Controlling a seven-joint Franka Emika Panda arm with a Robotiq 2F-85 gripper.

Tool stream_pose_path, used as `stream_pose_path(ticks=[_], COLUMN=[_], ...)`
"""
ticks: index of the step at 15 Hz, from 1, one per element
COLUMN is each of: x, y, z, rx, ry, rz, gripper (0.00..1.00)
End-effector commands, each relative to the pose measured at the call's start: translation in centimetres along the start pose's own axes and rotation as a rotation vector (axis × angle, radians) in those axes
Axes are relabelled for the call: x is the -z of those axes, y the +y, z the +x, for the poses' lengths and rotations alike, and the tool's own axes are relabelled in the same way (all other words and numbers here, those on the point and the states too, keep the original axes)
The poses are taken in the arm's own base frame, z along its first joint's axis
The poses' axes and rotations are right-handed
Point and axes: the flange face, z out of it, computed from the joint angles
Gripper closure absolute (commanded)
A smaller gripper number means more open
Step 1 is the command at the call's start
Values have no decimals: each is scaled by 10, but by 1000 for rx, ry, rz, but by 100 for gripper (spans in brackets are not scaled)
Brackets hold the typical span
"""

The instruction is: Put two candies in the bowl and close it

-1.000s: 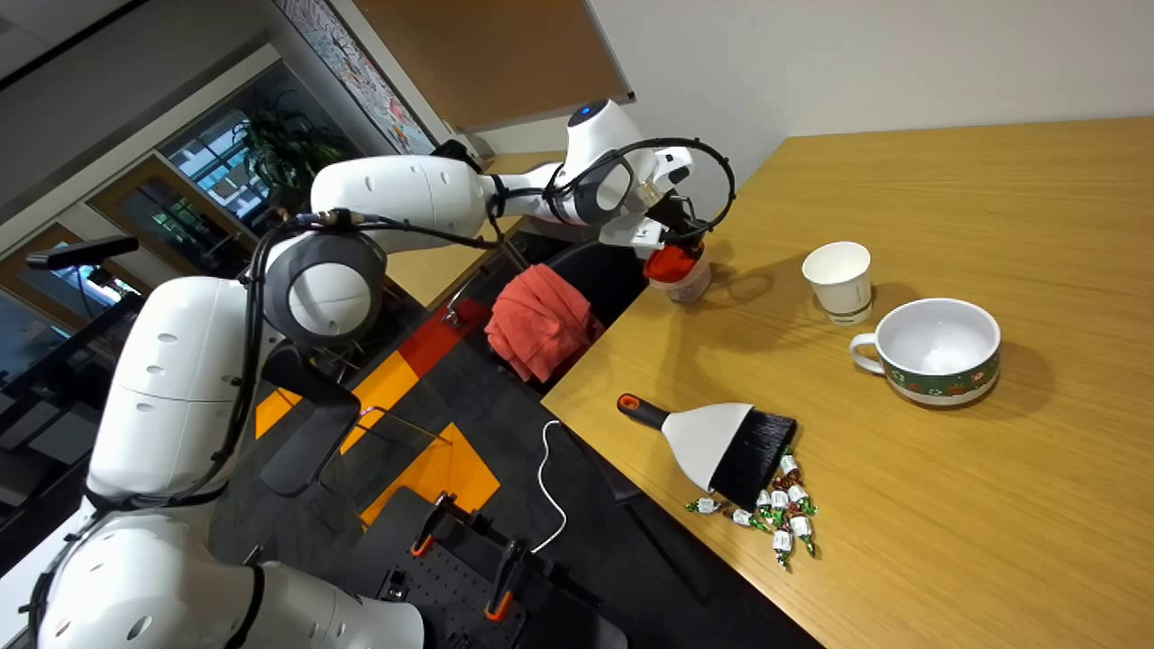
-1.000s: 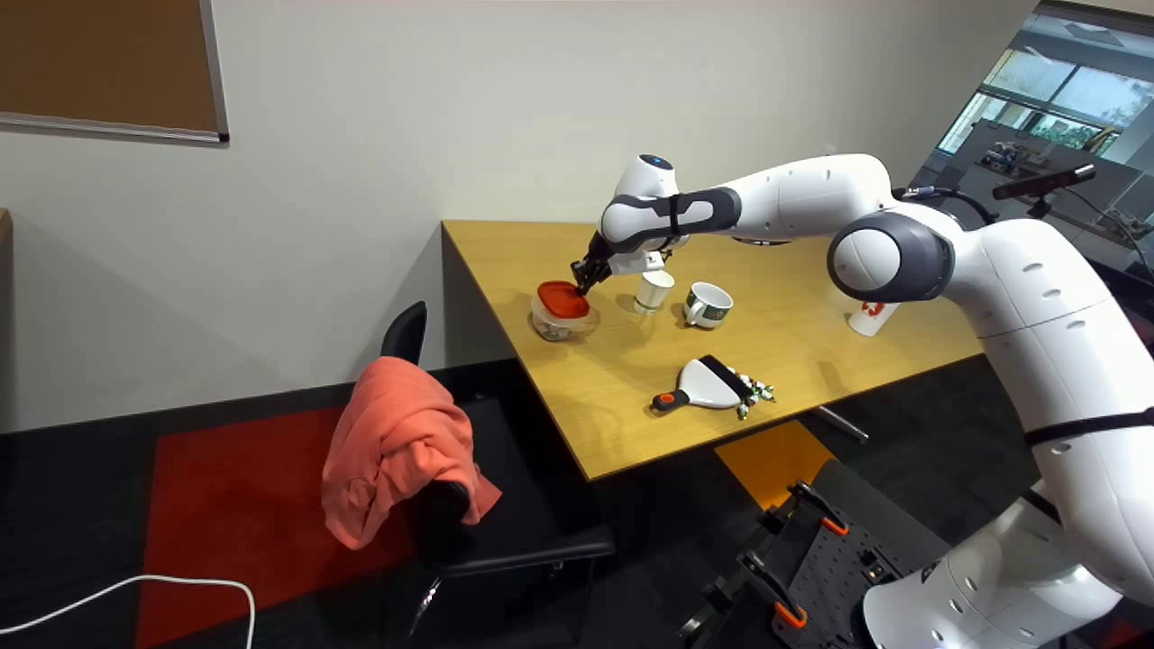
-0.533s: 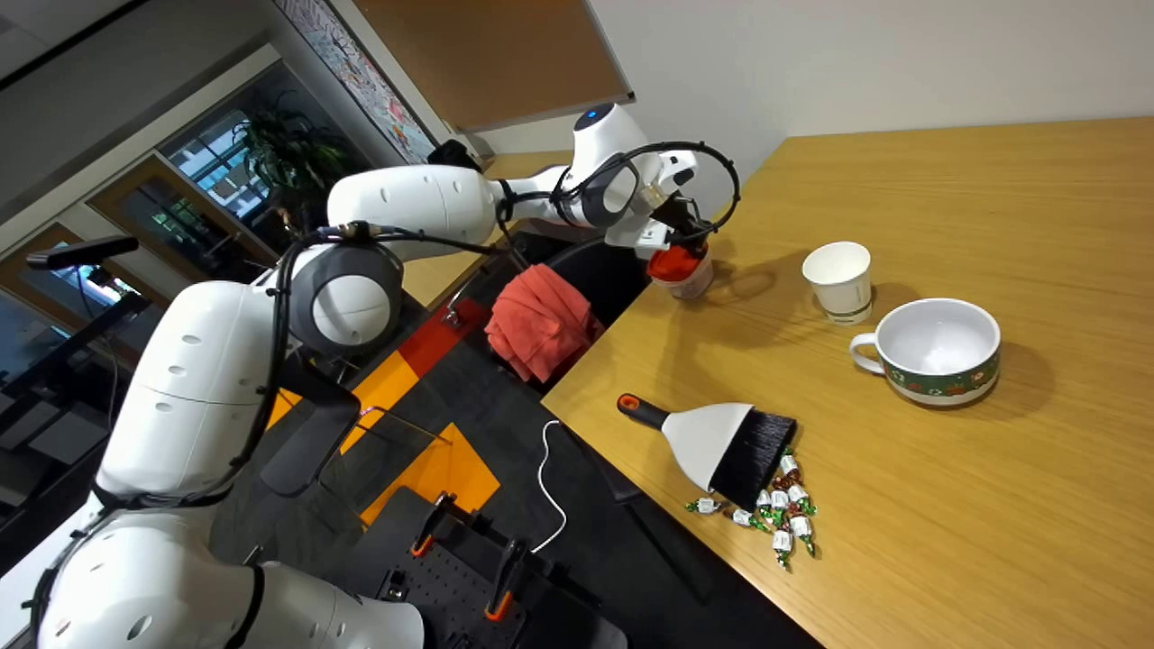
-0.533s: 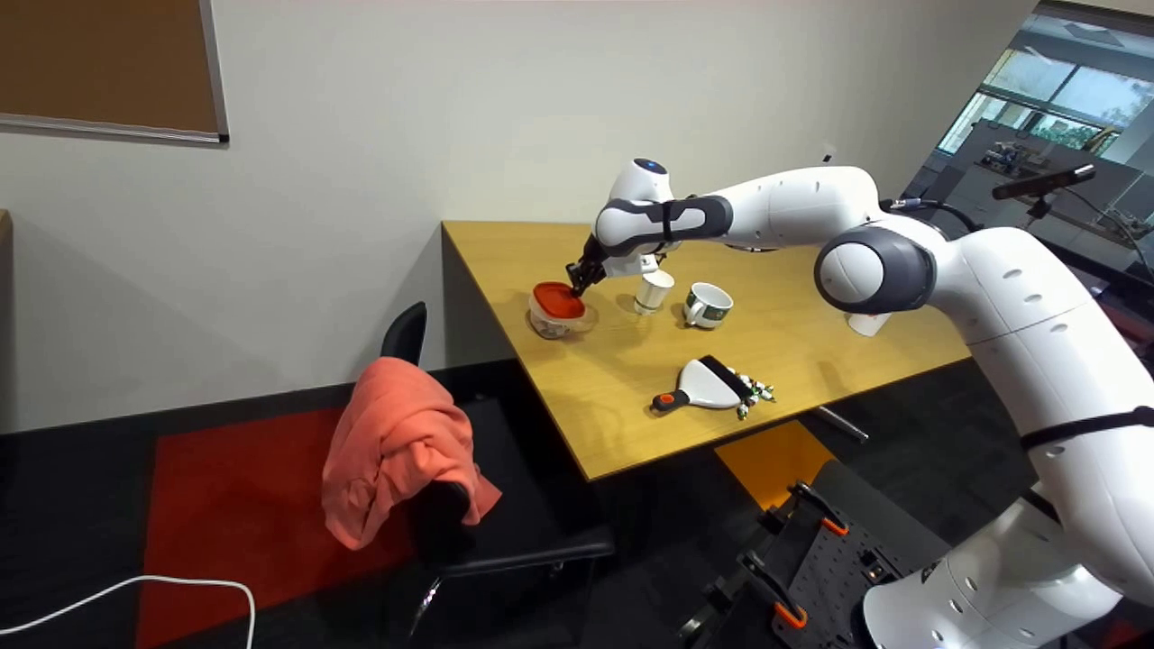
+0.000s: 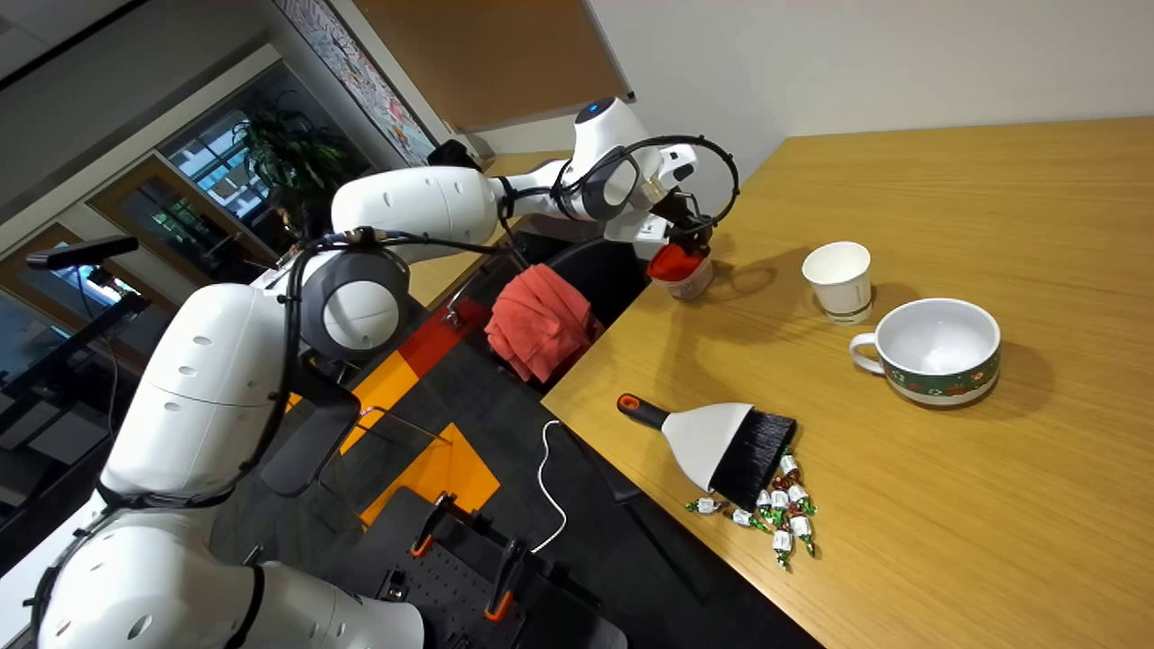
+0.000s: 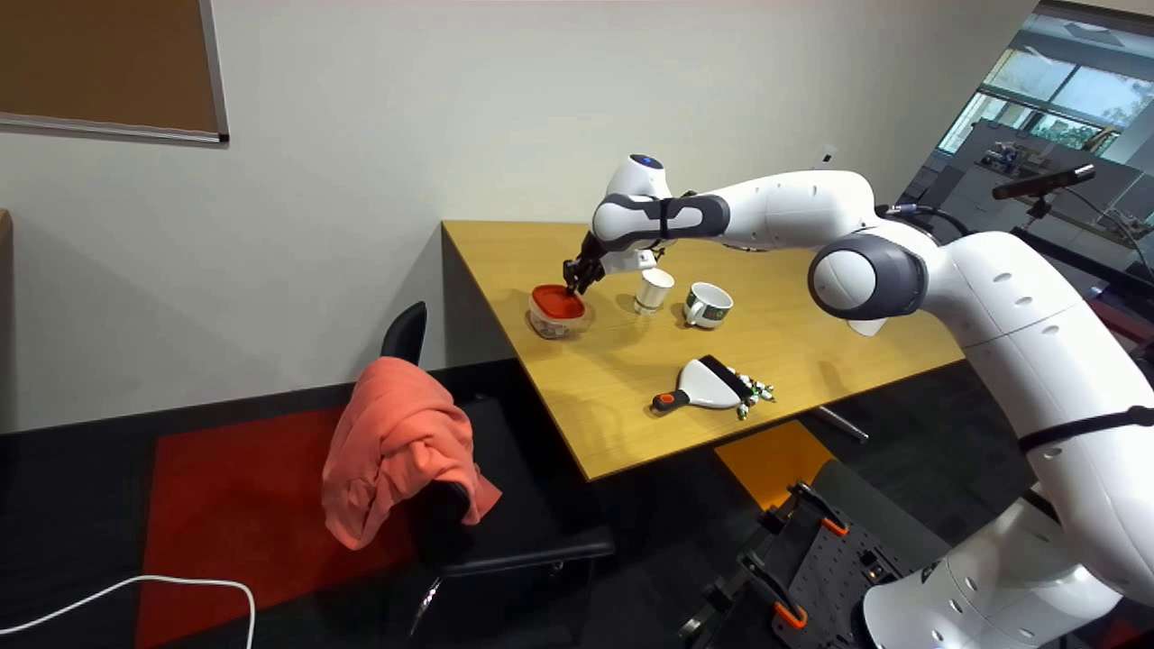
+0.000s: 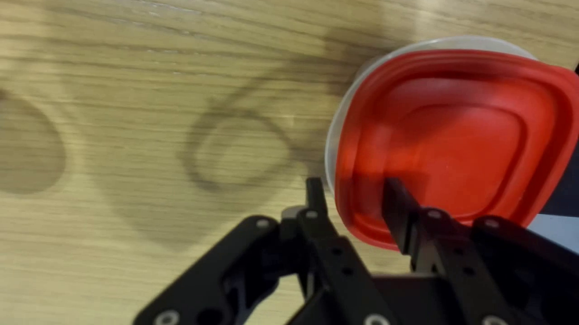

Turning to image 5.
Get black office chair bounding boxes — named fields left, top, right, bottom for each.
left=462, top=231, right=653, bottom=365

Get framed wall poster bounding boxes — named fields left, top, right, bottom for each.
left=266, top=0, right=445, bottom=172

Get red plastic lid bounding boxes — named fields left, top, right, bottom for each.
left=642, top=240, right=714, bottom=288

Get white paper cup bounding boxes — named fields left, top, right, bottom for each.
left=801, top=238, right=875, bottom=326

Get white cable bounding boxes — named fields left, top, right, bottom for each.
left=528, top=415, right=572, bottom=560

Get white hand brush black bristles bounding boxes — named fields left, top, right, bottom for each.
left=612, top=389, right=801, bottom=517

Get black tool rack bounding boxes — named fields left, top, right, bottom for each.
left=370, top=489, right=627, bottom=649

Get brown cork board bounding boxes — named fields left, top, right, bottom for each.
left=352, top=0, right=637, bottom=136

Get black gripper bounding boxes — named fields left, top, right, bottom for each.
left=657, top=178, right=717, bottom=258

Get pink cloth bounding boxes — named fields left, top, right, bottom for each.
left=485, top=264, right=607, bottom=389

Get orange handled clamp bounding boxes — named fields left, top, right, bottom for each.
left=407, top=489, right=457, bottom=564
left=479, top=538, right=530, bottom=629

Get black horizontal bar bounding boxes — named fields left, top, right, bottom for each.
left=25, top=234, right=140, bottom=273

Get small black desk object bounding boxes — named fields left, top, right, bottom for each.
left=425, top=136, right=485, bottom=172

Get white mug with green band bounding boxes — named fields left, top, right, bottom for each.
left=849, top=297, right=1005, bottom=410

